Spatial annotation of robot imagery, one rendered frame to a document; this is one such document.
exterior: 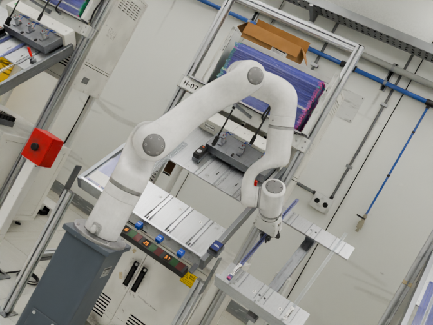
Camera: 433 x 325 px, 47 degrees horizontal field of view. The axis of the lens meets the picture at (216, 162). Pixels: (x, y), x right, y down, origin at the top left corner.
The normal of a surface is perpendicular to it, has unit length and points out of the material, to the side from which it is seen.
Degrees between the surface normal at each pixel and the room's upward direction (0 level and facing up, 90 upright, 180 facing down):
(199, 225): 43
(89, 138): 90
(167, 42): 90
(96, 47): 90
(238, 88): 125
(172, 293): 90
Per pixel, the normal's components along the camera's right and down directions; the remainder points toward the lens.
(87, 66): 0.82, 0.47
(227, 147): 0.14, -0.72
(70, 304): -0.22, -0.06
